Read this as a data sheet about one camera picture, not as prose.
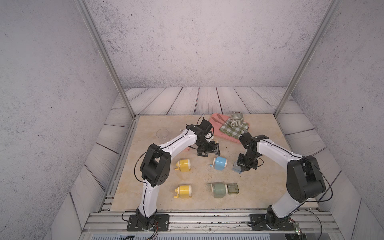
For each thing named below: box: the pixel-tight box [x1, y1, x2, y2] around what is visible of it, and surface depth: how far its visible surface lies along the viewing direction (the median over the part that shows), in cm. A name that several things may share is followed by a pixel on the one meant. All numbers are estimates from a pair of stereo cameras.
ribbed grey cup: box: [230, 111, 244, 128], surface depth 110 cm
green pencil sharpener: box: [207, 183, 228, 198], surface depth 79 cm
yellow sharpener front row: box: [173, 185, 192, 199], surface depth 79 cm
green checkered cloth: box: [219, 118, 249, 139], surface depth 113 cm
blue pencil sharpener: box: [209, 156, 228, 171], surface depth 89 cm
